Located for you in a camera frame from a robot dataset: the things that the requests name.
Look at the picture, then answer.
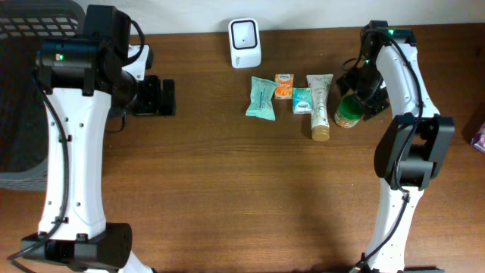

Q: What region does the red purple snack package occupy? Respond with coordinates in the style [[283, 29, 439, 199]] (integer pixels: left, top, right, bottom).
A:
[[471, 123, 485, 153]]

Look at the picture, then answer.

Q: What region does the teal pouch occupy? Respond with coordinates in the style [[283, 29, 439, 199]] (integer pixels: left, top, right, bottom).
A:
[[246, 77, 277, 121]]

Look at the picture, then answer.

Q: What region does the white cream tube gold cap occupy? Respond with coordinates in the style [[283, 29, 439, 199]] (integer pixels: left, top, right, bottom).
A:
[[306, 74, 333, 142]]

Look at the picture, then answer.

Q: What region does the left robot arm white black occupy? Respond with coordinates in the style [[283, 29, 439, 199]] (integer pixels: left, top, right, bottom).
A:
[[8, 5, 176, 272]]

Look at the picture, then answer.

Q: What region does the green lid glass jar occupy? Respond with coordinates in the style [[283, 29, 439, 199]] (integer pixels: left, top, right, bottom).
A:
[[334, 95, 365, 128]]

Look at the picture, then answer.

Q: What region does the teal tissue pack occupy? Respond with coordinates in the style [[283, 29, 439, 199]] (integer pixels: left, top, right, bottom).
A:
[[293, 87, 312, 115]]

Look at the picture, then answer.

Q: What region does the orange tissue pack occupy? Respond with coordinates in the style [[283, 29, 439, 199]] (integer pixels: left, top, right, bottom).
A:
[[274, 74, 294, 99]]

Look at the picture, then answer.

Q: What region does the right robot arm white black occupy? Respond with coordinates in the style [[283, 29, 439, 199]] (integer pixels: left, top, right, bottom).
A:
[[336, 20, 455, 272]]

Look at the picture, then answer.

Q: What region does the grey plastic mesh basket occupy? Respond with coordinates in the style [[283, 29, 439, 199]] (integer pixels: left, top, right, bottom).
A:
[[1, 0, 85, 191]]

